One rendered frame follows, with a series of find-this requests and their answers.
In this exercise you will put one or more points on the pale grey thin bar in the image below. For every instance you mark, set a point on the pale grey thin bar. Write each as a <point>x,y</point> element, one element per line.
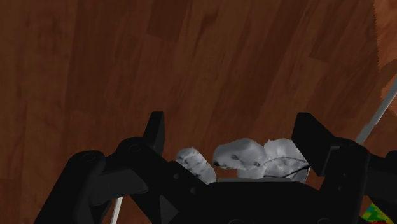
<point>377,116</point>
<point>116,211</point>

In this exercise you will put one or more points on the green red yellow patterned thing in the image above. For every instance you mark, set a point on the green red yellow patterned thing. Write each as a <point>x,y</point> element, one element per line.
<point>373,216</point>

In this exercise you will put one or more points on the white grey plush toy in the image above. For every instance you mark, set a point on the white grey plush toy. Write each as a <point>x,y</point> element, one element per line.
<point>242,153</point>

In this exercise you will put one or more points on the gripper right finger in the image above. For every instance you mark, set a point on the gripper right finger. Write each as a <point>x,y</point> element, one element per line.
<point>344,167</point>

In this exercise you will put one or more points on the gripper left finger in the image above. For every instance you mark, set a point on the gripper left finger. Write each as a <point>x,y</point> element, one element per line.
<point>130,173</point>

